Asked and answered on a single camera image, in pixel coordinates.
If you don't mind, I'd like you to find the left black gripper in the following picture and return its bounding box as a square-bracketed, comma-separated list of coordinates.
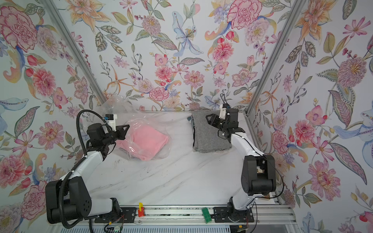
[101, 125, 130, 147]

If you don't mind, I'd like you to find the grey fuzzy blanket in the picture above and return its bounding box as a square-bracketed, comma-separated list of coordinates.
[191, 110, 232, 153]

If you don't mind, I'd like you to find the clear plastic vacuum bag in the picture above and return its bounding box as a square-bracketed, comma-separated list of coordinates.
[98, 96, 172, 162]

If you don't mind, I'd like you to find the black smiley knitted blanket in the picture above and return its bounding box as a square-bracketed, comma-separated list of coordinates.
[189, 116, 196, 148]

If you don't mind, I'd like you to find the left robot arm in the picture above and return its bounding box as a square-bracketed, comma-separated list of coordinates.
[45, 123, 130, 229]

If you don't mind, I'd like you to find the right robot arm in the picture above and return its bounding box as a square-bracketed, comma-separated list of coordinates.
[206, 108, 276, 222]

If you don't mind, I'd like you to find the pink folded blanket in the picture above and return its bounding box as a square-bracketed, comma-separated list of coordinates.
[116, 124, 170, 161]

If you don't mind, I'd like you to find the red yellow clamp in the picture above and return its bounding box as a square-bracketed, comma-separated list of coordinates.
[138, 203, 145, 217]

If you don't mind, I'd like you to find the green block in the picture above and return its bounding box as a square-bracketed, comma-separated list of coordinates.
[201, 207, 212, 224]

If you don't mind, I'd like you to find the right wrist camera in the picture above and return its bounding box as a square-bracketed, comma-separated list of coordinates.
[219, 103, 230, 120]

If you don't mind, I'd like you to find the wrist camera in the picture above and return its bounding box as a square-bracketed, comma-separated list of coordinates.
[219, 103, 230, 120]
[105, 114, 118, 132]

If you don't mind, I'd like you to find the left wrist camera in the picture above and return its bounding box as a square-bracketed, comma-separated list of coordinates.
[105, 114, 118, 132]

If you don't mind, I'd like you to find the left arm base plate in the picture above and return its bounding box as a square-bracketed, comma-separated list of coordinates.
[94, 207, 138, 224]

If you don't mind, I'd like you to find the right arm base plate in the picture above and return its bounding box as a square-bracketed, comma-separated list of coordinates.
[213, 207, 254, 223]

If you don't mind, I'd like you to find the aluminium front rail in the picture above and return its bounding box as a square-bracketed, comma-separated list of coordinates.
[119, 203, 296, 225]

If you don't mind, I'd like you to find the left aluminium corner post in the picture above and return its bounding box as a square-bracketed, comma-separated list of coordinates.
[41, 1, 117, 113]

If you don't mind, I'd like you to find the aluminium corner post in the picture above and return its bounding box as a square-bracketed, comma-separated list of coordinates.
[41, 1, 117, 113]
[246, 0, 307, 117]

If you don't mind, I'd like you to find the right aluminium corner post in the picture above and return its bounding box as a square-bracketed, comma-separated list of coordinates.
[246, 0, 307, 117]

